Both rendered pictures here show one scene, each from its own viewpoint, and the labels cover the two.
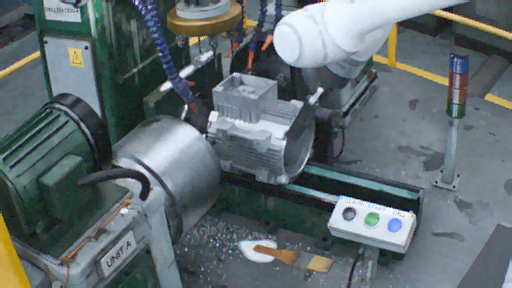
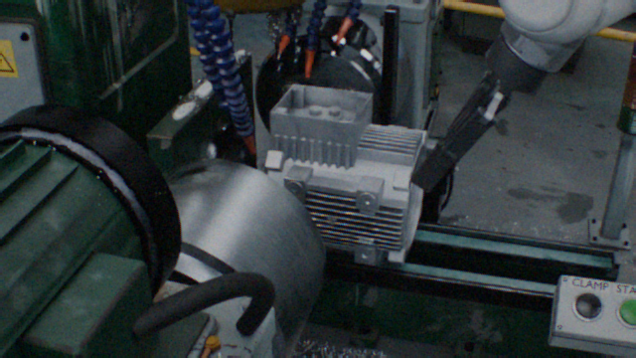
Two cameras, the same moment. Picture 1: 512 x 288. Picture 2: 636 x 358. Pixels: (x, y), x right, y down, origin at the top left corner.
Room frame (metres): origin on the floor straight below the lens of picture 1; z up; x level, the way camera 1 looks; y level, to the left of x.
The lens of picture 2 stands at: (0.44, 0.28, 1.60)
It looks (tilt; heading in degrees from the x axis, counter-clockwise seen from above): 31 degrees down; 344
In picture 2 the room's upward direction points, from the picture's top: straight up
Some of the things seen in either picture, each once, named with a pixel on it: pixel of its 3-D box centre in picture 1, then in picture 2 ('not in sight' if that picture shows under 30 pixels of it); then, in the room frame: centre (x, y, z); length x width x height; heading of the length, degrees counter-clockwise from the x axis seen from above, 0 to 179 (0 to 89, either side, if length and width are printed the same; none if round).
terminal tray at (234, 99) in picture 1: (245, 98); (322, 125); (1.36, 0.02, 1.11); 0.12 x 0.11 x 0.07; 57
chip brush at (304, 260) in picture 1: (292, 257); not in sight; (1.12, -0.07, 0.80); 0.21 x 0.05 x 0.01; 62
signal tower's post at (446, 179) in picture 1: (455, 119); (631, 138); (1.37, -0.55, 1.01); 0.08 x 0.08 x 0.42; 58
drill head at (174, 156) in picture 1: (142, 195); (186, 315); (1.09, 0.25, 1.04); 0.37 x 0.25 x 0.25; 148
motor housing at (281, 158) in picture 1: (262, 135); (349, 186); (1.34, -0.02, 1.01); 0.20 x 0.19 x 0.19; 57
